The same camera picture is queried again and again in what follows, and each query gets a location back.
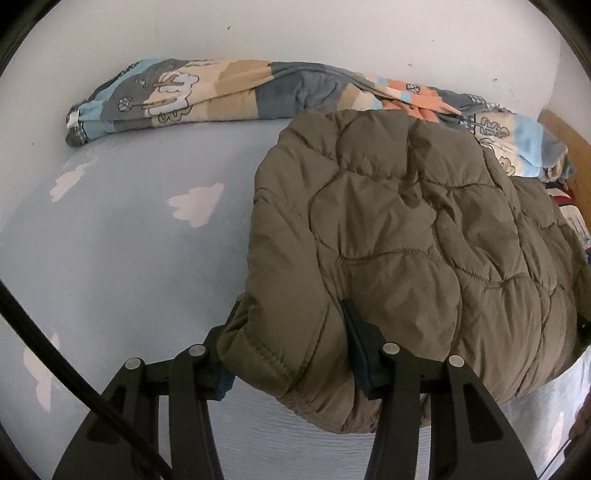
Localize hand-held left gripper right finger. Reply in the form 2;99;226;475
341;299;539;480

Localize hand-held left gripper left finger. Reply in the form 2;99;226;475
52;300;241;480

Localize khaki hooded puffer jacket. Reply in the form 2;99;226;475
217;108;585;435

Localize cartoon patchwork quilt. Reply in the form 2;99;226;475
65;58;578;181

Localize wooden headboard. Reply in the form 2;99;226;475
538;108;583;204

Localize black cable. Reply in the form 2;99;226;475
0;281;174;480

